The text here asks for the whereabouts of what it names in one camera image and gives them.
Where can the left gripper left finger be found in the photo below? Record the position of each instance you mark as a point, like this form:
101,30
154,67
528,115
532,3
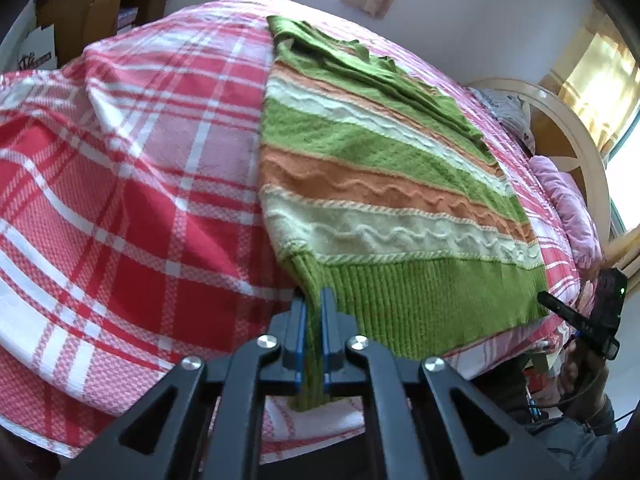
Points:
204,418

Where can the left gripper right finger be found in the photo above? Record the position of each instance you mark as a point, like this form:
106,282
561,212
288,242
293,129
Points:
423,419

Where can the green striped knit sweater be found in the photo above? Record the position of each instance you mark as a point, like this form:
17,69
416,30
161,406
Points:
377,186

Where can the dark right sleeve forearm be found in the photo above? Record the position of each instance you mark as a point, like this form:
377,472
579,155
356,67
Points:
586,450

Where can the person's right hand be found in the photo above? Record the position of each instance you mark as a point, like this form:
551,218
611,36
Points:
582,380

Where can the pink quilted blanket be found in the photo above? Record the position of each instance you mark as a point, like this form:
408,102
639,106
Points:
580,230

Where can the cream wooden headboard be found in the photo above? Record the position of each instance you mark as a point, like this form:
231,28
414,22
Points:
568,144

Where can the red plaid bed sheet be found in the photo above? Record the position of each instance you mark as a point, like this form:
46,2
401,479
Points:
132,233

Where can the patterned grey pillow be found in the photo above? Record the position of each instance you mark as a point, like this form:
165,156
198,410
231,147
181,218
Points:
511,112

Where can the yellow side curtain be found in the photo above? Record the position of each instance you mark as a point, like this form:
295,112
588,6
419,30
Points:
597,77

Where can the white paper shopping bag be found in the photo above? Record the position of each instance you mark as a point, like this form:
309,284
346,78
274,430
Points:
37,51

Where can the brown wooden desk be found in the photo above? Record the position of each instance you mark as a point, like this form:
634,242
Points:
78,23

